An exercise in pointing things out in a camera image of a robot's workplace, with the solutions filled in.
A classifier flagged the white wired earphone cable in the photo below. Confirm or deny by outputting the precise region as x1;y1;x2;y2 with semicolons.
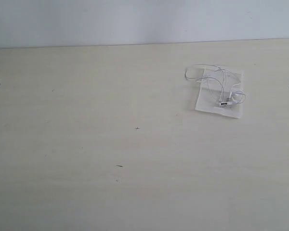
184;63;247;107

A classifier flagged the clear plastic storage case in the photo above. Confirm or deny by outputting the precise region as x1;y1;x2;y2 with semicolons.
195;65;246;119

